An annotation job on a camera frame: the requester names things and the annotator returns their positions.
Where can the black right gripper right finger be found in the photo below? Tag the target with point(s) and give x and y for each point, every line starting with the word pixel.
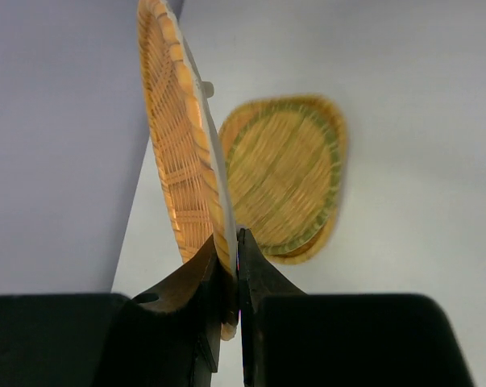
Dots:
pixel 291 338

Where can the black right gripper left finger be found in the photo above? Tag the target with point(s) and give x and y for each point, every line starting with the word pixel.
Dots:
pixel 166 336

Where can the yellow green woven plate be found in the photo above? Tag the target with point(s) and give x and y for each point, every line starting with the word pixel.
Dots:
pixel 283 177

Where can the large orange woven plate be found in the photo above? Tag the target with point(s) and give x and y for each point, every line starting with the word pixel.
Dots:
pixel 299 181

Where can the small orange woven plate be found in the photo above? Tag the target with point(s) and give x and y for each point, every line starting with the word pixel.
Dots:
pixel 187 150

